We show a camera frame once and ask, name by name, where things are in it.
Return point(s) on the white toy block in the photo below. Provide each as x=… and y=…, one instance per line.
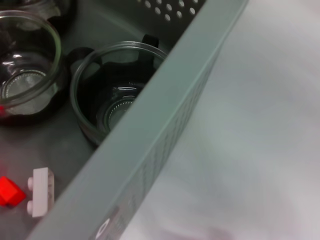
x=41, y=192

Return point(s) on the coral red toy block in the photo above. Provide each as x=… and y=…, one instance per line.
x=10, y=191

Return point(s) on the grey perforated storage basket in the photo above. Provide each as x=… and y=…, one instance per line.
x=150, y=125

